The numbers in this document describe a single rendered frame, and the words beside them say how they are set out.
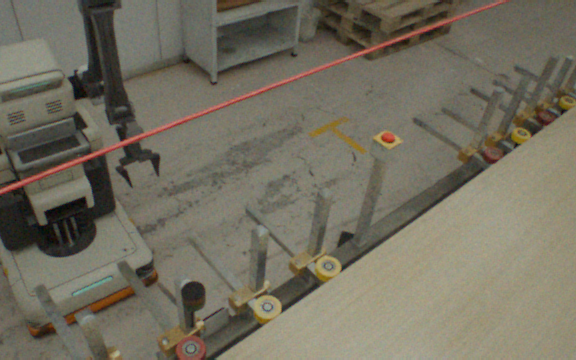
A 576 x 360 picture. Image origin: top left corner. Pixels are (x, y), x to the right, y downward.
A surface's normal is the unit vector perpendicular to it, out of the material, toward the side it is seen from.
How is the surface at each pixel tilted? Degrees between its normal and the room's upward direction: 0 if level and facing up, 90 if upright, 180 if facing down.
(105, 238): 0
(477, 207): 0
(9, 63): 42
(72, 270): 0
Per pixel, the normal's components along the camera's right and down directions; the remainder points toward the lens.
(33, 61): 0.47, -0.14
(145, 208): 0.09, -0.72
